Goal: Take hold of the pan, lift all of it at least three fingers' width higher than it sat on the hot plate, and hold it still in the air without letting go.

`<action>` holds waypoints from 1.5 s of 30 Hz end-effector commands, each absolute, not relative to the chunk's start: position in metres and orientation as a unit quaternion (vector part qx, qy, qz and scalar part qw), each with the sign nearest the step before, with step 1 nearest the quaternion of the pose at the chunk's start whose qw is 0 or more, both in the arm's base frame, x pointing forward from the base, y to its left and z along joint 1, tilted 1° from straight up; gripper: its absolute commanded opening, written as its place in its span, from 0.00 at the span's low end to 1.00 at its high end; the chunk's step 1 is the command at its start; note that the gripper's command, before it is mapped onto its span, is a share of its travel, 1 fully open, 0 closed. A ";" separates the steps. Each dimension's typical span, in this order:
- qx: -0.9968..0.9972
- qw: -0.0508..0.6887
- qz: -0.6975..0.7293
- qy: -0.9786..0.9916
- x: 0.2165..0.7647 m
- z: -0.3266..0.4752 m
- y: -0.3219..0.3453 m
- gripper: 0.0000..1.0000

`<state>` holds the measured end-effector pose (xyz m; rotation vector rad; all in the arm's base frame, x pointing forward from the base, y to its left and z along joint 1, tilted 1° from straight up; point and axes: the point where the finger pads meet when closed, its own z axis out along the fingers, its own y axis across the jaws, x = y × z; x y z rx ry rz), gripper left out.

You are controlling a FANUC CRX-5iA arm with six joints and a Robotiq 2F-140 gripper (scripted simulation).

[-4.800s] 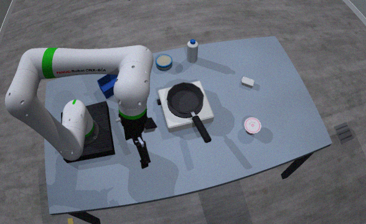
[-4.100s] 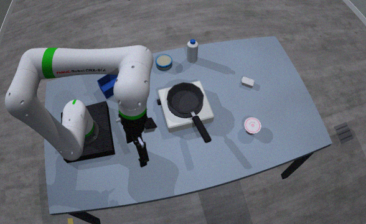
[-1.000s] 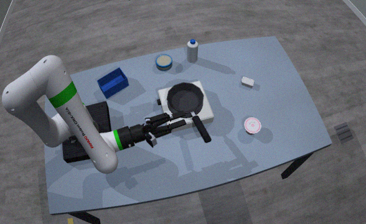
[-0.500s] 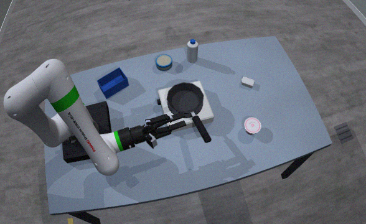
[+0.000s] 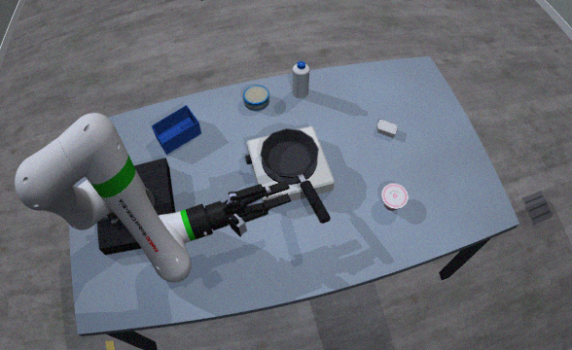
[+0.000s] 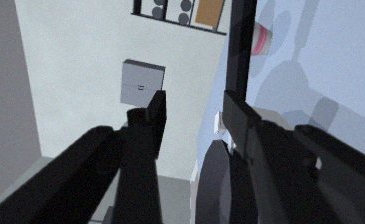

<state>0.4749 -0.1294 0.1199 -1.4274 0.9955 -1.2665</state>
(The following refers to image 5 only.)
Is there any black frying pan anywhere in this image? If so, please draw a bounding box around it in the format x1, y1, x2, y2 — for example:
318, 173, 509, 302
261, 128, 325, 212

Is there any grey bottle with blue cap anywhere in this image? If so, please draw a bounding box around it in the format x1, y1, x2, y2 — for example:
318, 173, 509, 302
292, 61, 309, 98

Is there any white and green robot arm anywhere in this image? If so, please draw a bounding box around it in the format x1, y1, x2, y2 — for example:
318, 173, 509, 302
15, 113, 213, 283

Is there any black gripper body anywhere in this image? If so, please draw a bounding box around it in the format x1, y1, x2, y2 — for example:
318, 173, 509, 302
205, 200, 242, 230

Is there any white yogurt cup with pink lid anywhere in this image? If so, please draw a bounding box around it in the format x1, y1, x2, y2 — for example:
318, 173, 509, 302
381, 184, 408, 211

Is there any blue open rectangular bin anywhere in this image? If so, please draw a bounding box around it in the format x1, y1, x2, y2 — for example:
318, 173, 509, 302
154, 106, 201, 155

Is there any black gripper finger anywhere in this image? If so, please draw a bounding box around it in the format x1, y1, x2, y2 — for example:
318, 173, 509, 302
227, 181, 290, 214
237, 193, 291, 223

